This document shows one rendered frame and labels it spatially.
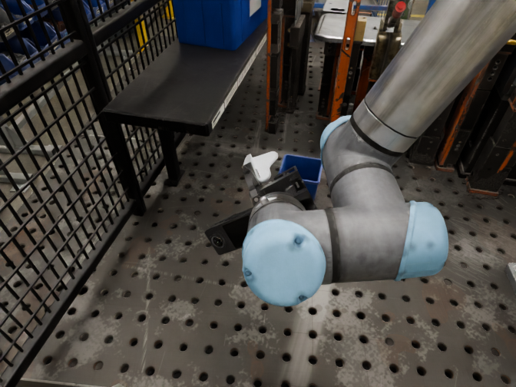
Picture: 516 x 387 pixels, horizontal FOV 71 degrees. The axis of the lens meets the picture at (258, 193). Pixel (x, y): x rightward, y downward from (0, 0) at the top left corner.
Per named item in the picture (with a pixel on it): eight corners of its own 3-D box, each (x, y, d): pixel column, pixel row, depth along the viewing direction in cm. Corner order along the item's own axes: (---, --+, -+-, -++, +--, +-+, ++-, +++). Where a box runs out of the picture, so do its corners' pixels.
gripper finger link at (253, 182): (259, 173, 62) (274, 210, 56) (250, 177, 62) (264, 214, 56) (248, 155, 58) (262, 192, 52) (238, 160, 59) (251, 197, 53)
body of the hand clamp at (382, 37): (372, 138, 120) (401, 28, 96) (372, 150, 115) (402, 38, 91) (354, 136, 121) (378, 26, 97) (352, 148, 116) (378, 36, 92)
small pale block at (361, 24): (345, 130, 123) (367, 17, 98) (344, 137, 121) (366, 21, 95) (334, 129, 124) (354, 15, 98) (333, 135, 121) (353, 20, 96)
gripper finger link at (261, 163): (272, 143, 64) (289, 178, 58) (243, 159, 65) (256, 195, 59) (266, 131, 62) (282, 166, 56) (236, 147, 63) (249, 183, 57)
